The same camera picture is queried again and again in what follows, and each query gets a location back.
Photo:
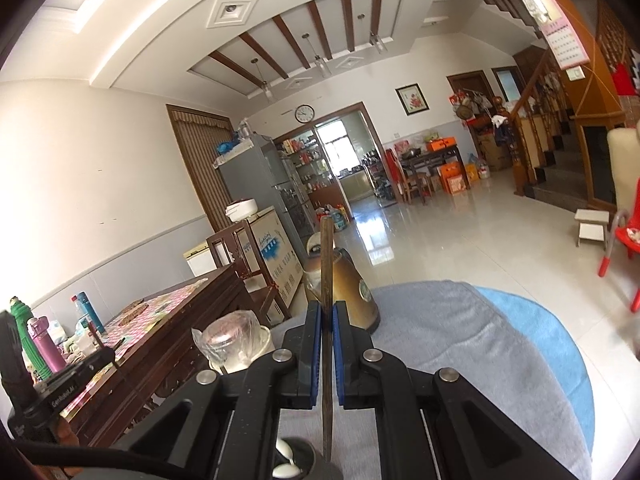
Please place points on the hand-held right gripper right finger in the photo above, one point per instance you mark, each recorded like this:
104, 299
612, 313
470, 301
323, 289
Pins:
340, 350

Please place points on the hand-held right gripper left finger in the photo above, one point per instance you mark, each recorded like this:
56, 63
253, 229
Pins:
315, 350

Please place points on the dark wooden chopstick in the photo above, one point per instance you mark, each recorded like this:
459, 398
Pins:
326, 260

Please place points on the white ceramic spoon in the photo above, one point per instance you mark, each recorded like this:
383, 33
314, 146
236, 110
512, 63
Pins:
287, 470
283, 450

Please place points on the grey utensil holder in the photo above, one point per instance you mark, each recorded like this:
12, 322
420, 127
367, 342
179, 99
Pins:
312, 466

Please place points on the pink bottle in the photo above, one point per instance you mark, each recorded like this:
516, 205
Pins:
47, 347

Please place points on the bronze electric kettle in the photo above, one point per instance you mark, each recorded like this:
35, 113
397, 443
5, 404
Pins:
355, 300

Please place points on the green bottle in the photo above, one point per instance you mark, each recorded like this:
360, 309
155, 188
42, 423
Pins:
30, 335

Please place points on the blue bottle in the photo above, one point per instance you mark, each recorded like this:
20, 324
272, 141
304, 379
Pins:
89, 312

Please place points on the white chest freezer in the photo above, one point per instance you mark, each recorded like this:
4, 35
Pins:
272, 255

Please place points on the grey towel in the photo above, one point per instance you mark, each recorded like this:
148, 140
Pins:
450, 345

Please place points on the carved wooden sideboard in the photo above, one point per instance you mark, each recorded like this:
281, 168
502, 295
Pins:
165, 365

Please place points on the brown woven coaster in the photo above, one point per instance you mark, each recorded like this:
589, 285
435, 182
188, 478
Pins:
133, 308

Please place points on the pink checkered cloth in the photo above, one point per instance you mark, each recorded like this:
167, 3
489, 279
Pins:
155, 312

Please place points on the blue water jug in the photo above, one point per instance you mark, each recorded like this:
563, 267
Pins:
339, 220

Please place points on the dark wooden chair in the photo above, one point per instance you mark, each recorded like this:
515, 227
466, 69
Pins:
220, 252

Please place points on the small white cabinet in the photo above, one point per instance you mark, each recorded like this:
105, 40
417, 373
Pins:
196, 259

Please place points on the white rice cooker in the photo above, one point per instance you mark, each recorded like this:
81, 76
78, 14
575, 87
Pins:
242, 210

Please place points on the grey refrigerator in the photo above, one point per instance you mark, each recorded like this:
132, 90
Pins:
250, 180

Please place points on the bottle shelf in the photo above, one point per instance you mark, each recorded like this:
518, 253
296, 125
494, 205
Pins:
307, 165

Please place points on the orange carton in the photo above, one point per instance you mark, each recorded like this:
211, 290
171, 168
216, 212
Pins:
454, 177

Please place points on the dark wooden table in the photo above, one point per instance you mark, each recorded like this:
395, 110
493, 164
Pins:
425, 160

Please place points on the blue round mat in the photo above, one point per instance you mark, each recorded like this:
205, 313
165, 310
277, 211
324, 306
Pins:
550, 335

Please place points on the blue plastic bags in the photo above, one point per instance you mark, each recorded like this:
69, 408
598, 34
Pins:
227, 148

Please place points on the brown slatted door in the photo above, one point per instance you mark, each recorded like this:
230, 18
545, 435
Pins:
200, 160

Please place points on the orange box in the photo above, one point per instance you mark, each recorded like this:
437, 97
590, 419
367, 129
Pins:
441, 145

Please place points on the framed flower picture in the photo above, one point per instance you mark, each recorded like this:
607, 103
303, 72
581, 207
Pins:
412, 99

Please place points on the glass pendant lamp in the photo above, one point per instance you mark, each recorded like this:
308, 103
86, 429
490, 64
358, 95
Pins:
265, 85
377, 40
320, 62

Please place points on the white step stool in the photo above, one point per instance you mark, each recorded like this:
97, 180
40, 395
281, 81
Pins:
592, 227

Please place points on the wooden staircase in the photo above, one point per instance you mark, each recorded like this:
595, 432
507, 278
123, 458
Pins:
560, 160

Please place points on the red plastic child chair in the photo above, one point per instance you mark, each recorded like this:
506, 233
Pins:
627, 240

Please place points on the round wall clock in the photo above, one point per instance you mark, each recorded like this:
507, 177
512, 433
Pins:
304, 114

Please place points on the pink wall calendar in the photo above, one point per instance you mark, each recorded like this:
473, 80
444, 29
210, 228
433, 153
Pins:
562, 35

